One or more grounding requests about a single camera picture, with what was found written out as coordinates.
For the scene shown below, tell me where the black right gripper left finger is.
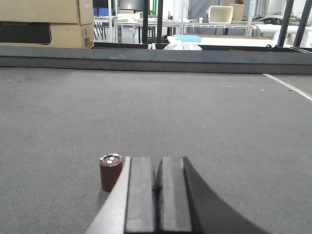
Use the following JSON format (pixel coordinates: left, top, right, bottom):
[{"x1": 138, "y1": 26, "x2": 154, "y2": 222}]
[{"x1": 86, "y1": 156, "x2": 156, "y2": 234}]

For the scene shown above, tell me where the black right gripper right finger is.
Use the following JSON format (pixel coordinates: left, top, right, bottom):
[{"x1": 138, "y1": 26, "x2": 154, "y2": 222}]
[{"x1": 157, "y1": 156, "x2": 265, "y2": 234}]

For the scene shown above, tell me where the dark red cylindrical capacitor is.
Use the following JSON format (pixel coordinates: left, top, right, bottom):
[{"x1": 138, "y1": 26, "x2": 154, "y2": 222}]
[{"x1": 99, "y1": 153, "x2": 123, "y2": 192}]

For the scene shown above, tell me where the dark grey raised table board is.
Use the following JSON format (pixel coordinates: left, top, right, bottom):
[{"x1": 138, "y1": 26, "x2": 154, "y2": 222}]
[{"x1": 0, "y1": 46, "x2": 312, "y2": 75}]

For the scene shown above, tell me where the crumpled clear plastic bag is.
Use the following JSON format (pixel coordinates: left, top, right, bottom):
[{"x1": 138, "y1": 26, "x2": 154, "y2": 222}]
[{"x1": 163, "y1": 40, "x2": 203, "y2": 51}]

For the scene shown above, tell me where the white background table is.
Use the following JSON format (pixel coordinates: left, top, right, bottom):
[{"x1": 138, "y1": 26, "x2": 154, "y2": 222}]
[{"x1": 166, "y1": 35, "x2": 293, "y2": 48}]

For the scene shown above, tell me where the light blue flat tray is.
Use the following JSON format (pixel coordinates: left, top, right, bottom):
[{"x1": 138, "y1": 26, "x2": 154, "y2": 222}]
[{"x1": 174, "y1": 35, "x2": 202, "y2": 42}]

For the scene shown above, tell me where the white plastic tub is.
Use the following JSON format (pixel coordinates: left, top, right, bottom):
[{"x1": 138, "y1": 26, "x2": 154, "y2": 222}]
[{"x1": 206, "y1": 5, "x2": 234, "y2": 24}]

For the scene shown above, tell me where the upper cardboard box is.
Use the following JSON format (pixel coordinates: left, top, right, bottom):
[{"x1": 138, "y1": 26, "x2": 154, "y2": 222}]
[{"x1": 0, "y1": 0, "x2": 94, "y2": 25}]

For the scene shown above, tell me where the lower cardboard box black label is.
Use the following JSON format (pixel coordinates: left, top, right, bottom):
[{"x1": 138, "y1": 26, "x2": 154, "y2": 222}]
[{"x1": 0, "y1": 21, "x2": 95, "y2": 49}]

